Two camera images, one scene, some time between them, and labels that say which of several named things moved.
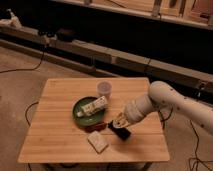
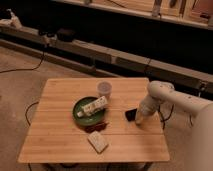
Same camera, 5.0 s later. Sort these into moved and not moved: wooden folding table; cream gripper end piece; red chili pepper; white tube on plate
Moved: cream gripper end piece
Not moved: wooden folding table; red chili pepper; white tube on plate
